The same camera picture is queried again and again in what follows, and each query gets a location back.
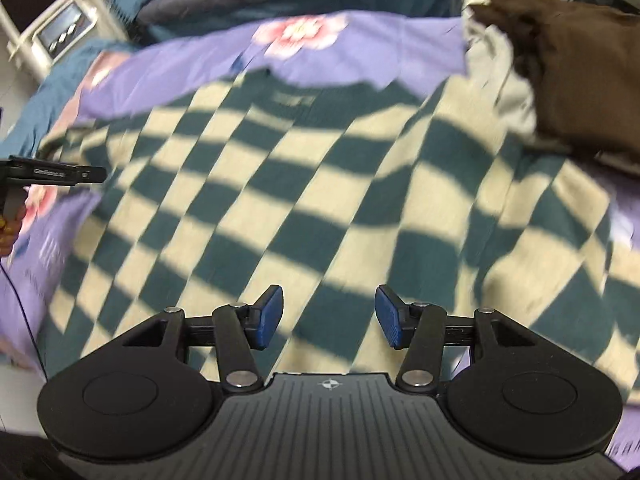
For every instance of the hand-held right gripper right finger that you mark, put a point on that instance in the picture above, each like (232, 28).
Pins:
(390, 318)

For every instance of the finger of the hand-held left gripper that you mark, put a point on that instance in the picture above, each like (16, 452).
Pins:
(92, 174)

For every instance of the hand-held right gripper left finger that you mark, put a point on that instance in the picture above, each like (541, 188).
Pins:
(270, 316)

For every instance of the green cream checkered sweater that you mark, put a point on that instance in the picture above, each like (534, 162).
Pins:
(320, 185)

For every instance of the person's left hand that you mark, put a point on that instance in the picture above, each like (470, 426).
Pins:
(9, 235)

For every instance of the white bedside cabinet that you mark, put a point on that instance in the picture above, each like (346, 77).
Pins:
(55, 15)

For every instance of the cream garment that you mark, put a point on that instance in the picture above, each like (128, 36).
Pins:
(500, 75)

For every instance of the purple floral bedsheet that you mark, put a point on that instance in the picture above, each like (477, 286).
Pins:
(350, 45)

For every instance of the brown garment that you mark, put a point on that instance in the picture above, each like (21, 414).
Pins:
(580, 70)

